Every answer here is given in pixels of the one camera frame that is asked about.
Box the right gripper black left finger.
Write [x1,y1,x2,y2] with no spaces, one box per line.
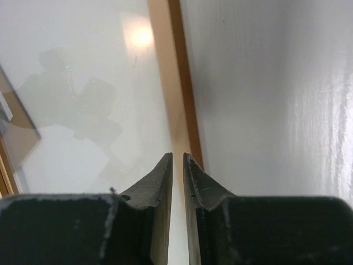
[1,153,173,264]

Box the brown frame backing board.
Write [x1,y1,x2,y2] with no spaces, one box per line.
[1,70,41,169]

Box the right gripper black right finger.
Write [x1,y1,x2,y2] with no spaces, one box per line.
[183,153,352,264]

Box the wooden picture frame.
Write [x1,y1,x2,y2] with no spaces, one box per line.
[1,1,192,195]

